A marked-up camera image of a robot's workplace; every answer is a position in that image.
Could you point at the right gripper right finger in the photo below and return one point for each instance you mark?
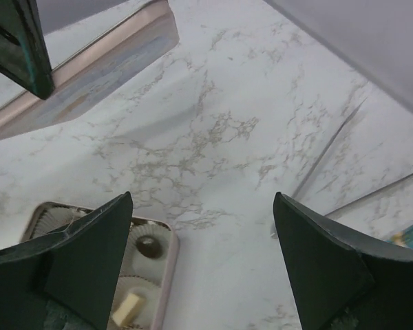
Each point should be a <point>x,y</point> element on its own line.
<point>340,277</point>

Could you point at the white rectangular chocolate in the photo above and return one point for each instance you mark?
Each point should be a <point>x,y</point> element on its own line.
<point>129,308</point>

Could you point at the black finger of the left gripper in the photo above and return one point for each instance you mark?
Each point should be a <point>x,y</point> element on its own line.
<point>23,53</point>

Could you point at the dark oval chocolate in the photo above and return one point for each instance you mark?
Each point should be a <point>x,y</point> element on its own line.
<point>149,246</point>

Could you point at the pink chocolate tin box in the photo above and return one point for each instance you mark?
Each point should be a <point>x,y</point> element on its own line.
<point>149,278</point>

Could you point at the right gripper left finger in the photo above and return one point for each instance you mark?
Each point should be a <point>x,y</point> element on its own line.
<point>66,279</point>

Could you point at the metal tweezers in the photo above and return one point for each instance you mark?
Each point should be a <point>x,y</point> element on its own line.
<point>373,150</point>

